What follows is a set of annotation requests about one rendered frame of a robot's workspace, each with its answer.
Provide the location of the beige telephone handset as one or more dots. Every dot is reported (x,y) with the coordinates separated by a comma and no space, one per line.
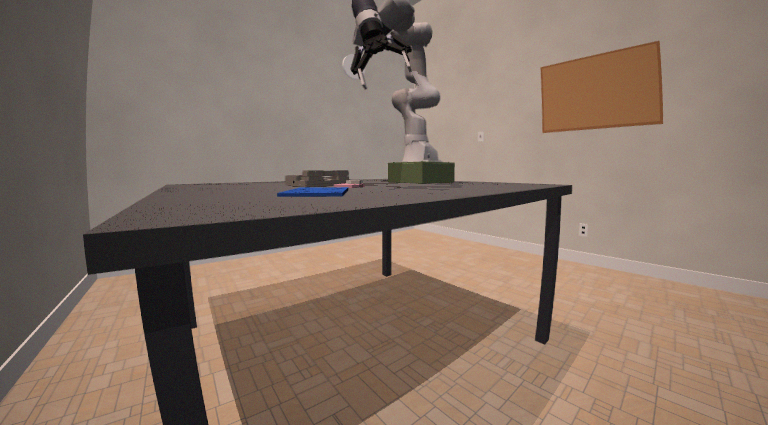
(320,173)

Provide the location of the blue flat rectangular pad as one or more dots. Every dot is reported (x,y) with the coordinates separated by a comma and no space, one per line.
(316,191)

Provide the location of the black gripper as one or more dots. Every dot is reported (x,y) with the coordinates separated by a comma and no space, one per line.
(369,32)

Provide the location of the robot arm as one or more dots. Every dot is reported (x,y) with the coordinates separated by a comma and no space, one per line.
(424,95)

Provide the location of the beige desk phone body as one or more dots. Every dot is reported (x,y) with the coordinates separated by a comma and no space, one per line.
(301,181)

